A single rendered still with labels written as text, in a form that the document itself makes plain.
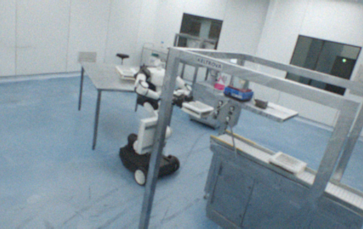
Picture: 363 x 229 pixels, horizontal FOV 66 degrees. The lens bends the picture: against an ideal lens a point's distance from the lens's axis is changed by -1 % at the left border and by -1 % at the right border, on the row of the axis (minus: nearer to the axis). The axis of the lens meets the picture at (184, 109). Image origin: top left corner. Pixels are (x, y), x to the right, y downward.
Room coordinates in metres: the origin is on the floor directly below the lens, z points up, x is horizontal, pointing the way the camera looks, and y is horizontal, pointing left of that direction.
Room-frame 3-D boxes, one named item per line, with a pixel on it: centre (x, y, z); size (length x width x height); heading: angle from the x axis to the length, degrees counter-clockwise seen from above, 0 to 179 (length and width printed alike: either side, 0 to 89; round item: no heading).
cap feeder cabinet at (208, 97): (5.22, -0.50, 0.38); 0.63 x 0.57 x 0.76; 62
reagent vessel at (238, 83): (2.45, -0.44, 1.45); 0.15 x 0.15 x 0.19
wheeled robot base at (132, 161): (3.07, 0.36, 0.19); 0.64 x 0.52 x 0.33; 54
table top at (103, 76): (4.14, 0.98, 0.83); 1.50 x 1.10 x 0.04; 30
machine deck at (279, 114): (2.38, -0.61, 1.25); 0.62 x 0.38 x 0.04; 54
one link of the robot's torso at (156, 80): (3.11, 0.41, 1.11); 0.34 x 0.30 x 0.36; 144
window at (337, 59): (6.81, -2.94, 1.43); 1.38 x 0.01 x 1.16; 62
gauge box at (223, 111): (2.39, -0.37, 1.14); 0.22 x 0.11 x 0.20; 54
